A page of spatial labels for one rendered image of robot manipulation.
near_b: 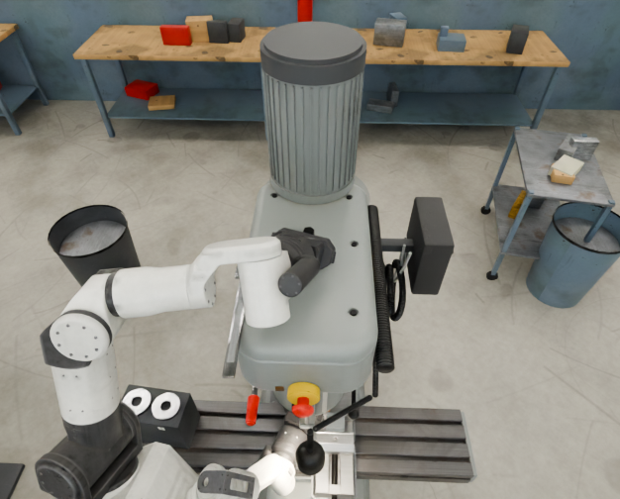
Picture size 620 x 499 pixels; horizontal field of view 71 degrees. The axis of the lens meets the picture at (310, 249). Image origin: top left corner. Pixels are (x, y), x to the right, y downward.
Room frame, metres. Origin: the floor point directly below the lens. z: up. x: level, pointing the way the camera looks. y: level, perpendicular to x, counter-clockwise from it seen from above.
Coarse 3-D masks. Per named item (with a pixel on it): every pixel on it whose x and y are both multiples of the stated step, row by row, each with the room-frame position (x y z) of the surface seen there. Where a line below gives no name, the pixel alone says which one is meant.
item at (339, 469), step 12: (348, 396) 0.70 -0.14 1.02; (336, 408) 0.64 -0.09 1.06; (324, 420) 0.62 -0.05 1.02; (348, 420) 0.61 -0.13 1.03; (348, 432) 0.57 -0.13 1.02; (336, 456) 0.50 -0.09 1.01; (348, 456) 0.49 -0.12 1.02; (324, 468) 0.46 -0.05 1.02; (336, 468) 0.46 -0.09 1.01; (348, 468) 0.46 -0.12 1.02; (312, 480) 0.44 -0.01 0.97; (324, 480) 0.42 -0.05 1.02; (336, 480) 0.43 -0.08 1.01; (348, 480) 0.42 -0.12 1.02; (312, 492) 0.40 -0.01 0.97; (324, 492) 0.39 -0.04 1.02; (336, 492) 0.39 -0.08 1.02; (348, 492) 0.39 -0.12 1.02
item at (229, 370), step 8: (240, 288) 0.50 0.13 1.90; (240, 296) 0.48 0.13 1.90; (240, 304) 0.46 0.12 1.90; (240, 312) 0.45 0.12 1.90; (232, 320) 0.43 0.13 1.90; (240, 320) 0.43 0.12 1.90; (232, 328) 0.41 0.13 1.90; (240, 328) 0.41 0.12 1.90; (232, 336) 0.40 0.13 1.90; (240, 336) 0.40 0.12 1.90; (232, 344) 0.38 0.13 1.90; (232, 352) 0.37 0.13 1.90; (232, 360) 0.35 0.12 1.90; (224, 368) 0.34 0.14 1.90; (232, 368) 0.34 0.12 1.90; (224, 376) 0.33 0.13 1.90; (232, 376) 0.33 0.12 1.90
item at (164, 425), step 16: (128, 400) 0.63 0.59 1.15; (144, 400) 0.63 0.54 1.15; (160, 400) 0.63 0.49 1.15; (176, 400) 0.63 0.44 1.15; (192, 400) 0.65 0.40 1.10; (144, 416) 0.58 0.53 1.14; (160, 416) 0.57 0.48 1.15; (176, 416) 0.58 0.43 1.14; (192, 416) 0.62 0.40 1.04; (144, 432) 0.56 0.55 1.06; (160, 432) 0.55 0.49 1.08; (176, 432) 0.54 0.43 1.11; (192, 432) 0.59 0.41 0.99
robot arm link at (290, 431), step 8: (288, 416) 0.53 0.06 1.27; (296, 416) 0.53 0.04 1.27; (320, 416) 0.53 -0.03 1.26; (288, 424) 0.51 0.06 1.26; (296, 424) 0.50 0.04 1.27; (280, 432) 0.48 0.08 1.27; (288, 432) 0.47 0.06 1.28; (296, 432) 0.48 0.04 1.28; (304, 432) 0.49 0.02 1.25; (288, 440) 0.45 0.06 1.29; (296, 440) 0.45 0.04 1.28; (304, 440) 0.46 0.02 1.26
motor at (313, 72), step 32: (288, 32) 0.88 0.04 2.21; (320, 32) 0.88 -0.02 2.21; (352, 32) 0.88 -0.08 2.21; (288, 64) 0.75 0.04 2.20; (320, 64) 0.75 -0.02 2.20; (352, 64) 0.77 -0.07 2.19; (288, 96) 0.76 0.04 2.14; (320, 96) 0.74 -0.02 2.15; (352, 96) 0.77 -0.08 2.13; (288, 128) 0.76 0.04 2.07; (320, 128) 0.74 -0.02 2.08; (352, 128) 0.79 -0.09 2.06; (288, 160) 0.76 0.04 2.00; (320, 160) 0.74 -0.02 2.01; (352, 160) 0.80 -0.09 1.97; (288, 192) 0.76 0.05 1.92; (320, 192) 0.75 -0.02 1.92
